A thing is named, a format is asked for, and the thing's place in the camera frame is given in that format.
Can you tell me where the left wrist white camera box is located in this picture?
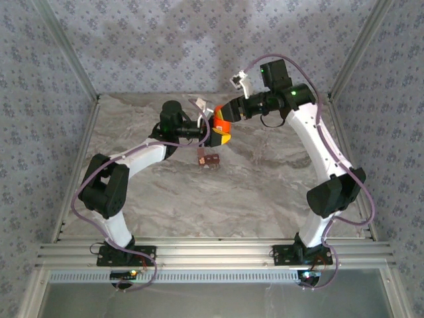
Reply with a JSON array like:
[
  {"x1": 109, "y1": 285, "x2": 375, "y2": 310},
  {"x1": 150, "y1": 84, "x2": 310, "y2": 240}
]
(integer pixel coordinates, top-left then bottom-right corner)
[{"x1": 195, "y1": 97, "x2": 215, "y2": 129}]

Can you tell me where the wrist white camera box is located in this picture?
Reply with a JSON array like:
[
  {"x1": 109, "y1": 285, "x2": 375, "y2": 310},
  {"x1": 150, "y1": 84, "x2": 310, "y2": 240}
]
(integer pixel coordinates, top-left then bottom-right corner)
[
  {"x1": 229, "y1": 68, "x2": 252, "y2": 99},
  {"x1": 195, "y1": 97, "x2": 215, "y2": 129}
]

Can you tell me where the aluminium frame post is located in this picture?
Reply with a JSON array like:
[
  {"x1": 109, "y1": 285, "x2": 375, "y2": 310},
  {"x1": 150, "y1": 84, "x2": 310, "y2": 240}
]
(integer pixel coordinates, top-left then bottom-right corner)
[
  {"x1": 32, "y1": 0, "x2": 101, "y2": 102},
  {"x1": 327, "y1": 0, "x2": 396, "y2": 102}
]

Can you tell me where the slotted grey cable duct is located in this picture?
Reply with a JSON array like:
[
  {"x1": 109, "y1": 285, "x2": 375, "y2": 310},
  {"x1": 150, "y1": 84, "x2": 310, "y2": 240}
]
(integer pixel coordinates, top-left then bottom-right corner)
[{"x1": 48, "y1": 270, "x2": 303, "y2": 284}]

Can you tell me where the grey metal panel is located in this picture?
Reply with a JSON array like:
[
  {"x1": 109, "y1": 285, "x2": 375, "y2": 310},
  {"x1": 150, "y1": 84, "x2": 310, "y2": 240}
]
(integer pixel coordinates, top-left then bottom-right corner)
[{"x1": 38, "y1": 268, "x2": 402, "y2": 318}]

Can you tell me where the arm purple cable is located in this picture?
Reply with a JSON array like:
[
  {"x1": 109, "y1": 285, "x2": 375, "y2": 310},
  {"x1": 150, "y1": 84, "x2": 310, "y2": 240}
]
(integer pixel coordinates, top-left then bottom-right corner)
[
  {"x1": 72, "y1": 98, "x2": 212, "y2": 293},
  {"x1": 244, "y1": 54, "x2": 376, "y2": 292}
]

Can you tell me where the aluminium mounting rail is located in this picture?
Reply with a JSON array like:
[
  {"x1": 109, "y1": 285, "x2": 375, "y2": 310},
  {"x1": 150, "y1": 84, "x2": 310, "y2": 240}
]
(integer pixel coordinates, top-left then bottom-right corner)
[{"x1": 34, "y1": 240, "x2": 397, "y2": 268}]

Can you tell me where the small circuit board with LED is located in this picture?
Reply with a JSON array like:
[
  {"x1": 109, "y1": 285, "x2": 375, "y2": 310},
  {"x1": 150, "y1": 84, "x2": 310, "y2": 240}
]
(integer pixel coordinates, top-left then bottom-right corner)
[
  {"x1": 297, "y1": 270, "x2": 322, "y2": 283},
  {"x1": 110, "y1": 270, "x2": 138, "y2": 280}
]

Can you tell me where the orange pill bottle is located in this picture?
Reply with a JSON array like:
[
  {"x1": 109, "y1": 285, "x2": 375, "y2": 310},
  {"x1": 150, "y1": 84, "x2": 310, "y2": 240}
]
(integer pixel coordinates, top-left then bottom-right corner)
[{"x1": 213, "y1": 114, "x2": 232, "y2": 134}]

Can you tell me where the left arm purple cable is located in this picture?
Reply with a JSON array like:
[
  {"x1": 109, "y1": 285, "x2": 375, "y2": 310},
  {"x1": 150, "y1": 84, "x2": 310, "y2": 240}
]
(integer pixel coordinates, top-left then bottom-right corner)
[{"x1": 72, "y1": 98, "x2": 212, "y2": 293}]

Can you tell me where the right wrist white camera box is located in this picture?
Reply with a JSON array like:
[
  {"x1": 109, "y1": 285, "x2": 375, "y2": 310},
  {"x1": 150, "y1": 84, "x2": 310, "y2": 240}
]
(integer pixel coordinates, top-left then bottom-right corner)
[{"x1": 229, "y1": 68, "x2": 252, "y2": 99}]

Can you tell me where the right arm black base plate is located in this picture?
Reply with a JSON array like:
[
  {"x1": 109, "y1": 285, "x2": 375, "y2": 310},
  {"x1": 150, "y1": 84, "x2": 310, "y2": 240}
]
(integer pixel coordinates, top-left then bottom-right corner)
[{"x1": 272, "y1": 244, "x2": 333, "y2": 266}]

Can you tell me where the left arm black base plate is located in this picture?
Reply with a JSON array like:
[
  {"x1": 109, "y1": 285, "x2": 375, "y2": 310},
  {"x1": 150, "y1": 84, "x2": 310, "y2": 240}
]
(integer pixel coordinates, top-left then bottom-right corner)
[{"x1": 96, "y1": 245, "x2": 157, "y2": 267}]

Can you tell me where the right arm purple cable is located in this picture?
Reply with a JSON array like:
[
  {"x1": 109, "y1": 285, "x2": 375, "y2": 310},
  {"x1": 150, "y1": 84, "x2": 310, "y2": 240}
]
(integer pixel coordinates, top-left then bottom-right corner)
[{"x1": 244, "y1": 54, "x2": 376, "y2": 292}]

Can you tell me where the aluminium table edge rail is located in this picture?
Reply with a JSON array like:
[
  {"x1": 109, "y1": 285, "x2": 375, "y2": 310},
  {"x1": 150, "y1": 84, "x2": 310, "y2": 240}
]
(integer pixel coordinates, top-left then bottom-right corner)
[
  {"x1": 51, "y1": 98, "x2": 101, "y2": 242},
  {"x1": 327, "y1": 98, "x2": 379, "y2": 241}
]

